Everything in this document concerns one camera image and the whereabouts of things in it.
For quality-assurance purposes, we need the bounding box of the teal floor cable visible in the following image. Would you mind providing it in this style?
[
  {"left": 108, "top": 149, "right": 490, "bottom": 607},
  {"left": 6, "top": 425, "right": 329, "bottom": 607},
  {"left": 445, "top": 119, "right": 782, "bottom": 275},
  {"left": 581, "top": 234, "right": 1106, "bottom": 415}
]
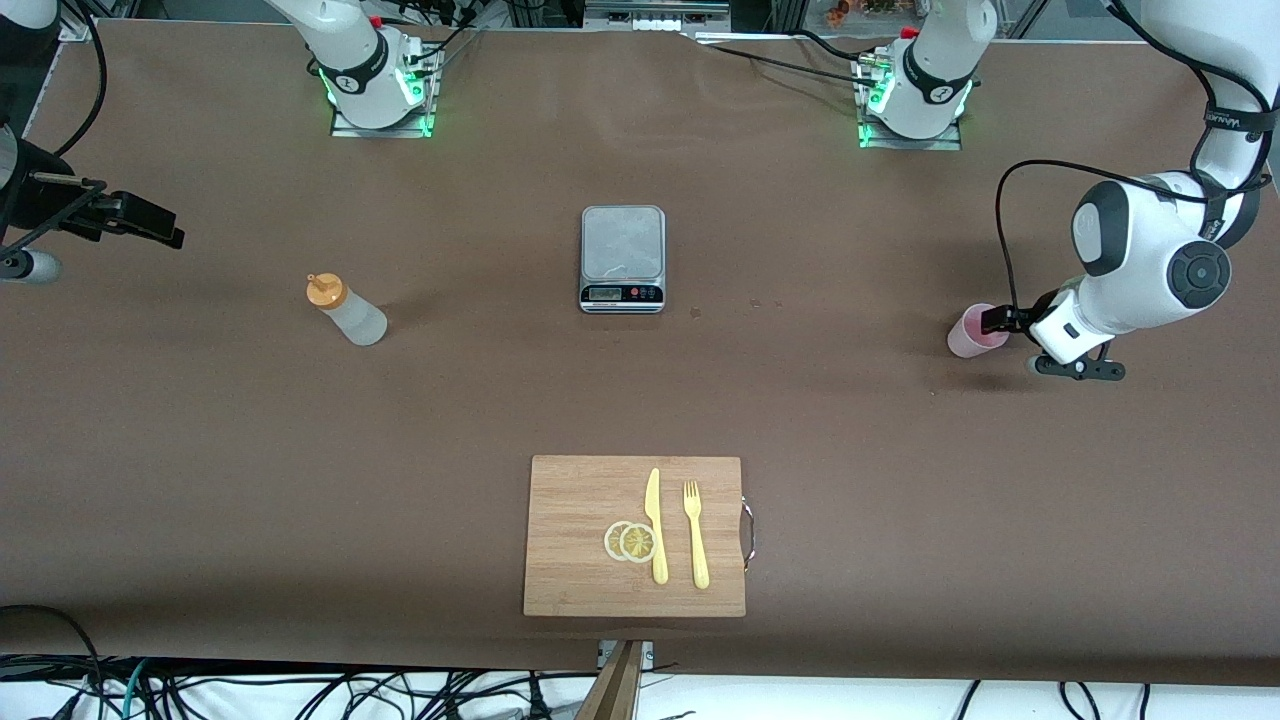
[{"left": 120, "top": 658, "right": 153, "bottom": 720}]

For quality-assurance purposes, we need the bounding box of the long black table cable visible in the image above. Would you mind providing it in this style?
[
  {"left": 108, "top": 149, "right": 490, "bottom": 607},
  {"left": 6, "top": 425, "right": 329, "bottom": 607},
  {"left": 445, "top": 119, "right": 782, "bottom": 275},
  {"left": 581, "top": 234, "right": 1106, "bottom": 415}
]
[{"left": 690, "top": 38, "right": 869, "bottom": 87}]

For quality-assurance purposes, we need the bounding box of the brown table cover sheet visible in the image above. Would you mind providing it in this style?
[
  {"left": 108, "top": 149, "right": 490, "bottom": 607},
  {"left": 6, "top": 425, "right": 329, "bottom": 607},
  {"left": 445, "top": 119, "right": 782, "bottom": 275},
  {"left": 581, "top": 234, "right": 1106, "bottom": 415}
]
[{"left": 0, "top": 18, "right": 1280, "bottom": 687}]

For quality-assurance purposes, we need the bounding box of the silver digital kitchen scale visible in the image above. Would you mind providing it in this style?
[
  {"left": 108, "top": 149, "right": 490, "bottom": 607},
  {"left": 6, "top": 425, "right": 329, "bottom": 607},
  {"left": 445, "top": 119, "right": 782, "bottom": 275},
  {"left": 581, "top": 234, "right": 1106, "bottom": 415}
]
[{"left": 579, "top": 205, "right": 667, "bottom": 315}]

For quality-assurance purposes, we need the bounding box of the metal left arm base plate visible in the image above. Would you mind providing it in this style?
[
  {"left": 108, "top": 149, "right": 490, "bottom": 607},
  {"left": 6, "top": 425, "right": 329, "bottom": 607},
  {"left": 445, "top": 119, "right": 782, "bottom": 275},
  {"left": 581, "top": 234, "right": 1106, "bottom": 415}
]
[{"left": 857, "top": 55, "right": 963, "bottom": 152}]

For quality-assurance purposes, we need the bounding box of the wooden beam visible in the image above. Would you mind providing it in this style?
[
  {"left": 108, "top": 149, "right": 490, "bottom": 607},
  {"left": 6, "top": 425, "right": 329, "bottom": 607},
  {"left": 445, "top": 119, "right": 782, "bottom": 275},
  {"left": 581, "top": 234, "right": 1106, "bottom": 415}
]
[{"left": 575, "top": 640, "right": 646, "bottom": 720}]

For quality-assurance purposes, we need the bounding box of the white power strip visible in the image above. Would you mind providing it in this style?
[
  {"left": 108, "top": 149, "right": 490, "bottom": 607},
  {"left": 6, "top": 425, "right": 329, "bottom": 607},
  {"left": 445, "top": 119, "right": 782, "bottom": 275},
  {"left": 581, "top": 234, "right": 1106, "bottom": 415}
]
[{"left": 585, "top": 0, "right": 733, "bottom": 33}]

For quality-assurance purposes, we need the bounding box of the black looped floor cable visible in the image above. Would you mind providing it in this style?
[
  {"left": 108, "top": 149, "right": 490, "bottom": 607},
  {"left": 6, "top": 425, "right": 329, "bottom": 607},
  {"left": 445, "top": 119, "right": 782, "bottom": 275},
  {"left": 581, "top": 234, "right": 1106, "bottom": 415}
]
[{"left": 0, "top": 603, "right": 103, "bottom": 693}]

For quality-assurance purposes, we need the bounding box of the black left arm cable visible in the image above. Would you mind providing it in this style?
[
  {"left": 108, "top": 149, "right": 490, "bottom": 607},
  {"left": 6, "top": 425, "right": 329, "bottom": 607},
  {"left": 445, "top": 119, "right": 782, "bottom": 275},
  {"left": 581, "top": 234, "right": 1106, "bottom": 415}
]
[{"left": 994, "top": 0, "right": 1276, "bottom": 316}]

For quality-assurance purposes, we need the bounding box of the clear sauce bottle orange cap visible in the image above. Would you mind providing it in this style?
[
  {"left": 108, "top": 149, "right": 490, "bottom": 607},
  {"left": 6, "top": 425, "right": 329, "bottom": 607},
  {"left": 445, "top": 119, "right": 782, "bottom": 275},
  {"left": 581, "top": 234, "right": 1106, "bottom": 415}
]
[{"left": 306, "top": 272, "right": 388, "bottom": 347}]

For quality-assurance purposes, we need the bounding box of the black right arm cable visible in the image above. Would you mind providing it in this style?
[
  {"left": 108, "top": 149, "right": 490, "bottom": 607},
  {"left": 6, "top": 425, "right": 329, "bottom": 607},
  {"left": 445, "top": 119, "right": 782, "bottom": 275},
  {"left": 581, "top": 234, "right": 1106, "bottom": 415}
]
[{"left": 58, "top": 0, "right": 110, "bottom": 157}]

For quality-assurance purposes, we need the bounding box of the bamboo cutting board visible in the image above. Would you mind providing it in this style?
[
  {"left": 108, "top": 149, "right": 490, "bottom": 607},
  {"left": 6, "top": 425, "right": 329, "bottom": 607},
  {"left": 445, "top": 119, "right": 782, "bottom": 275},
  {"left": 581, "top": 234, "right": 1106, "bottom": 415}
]
[{"left": 523, "top": 455, "right": 747, "bottom": 618}]

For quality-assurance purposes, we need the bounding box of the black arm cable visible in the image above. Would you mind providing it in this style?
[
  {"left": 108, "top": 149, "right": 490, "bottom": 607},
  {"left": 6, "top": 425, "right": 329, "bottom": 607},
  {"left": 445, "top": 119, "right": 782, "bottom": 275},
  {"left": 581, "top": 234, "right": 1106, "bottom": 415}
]
[
  {"left": 58, "top": 0, "right": 110, "bottom": 157},
  {"left": 994, "top": 0, "right": 1276, "bottom": 316}
]

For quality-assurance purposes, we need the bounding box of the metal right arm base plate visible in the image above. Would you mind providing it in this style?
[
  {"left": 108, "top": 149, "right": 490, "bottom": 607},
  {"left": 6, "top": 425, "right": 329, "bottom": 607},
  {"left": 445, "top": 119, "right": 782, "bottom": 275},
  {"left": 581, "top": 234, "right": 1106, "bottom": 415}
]
[{"left": 331, "top": 45, "right": 438, "bottom": 139}]

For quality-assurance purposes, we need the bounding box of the yellow plastic fork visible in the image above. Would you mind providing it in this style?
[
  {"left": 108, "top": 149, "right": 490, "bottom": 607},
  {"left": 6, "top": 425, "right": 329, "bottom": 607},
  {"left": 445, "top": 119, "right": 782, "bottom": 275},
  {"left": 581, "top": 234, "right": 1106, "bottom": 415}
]
[{"left": 682, "top": 480, "right": 711, "bottom": 590}]

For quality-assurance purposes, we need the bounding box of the yellow plastic knife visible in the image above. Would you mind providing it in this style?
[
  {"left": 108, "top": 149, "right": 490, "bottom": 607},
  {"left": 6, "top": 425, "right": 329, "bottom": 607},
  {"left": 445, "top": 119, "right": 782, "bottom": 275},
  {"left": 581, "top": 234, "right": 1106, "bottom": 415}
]
[{"left": 644, "top": 467, "right": 670, "bottom": 586}]

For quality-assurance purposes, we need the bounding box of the pink plastic cup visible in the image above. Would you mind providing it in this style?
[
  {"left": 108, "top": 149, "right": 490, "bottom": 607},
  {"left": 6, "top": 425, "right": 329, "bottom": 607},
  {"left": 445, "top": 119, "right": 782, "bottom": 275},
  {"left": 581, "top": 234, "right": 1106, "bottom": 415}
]
[{"left": 947, "top": 303, "right": 1009, "bottom": 359}]

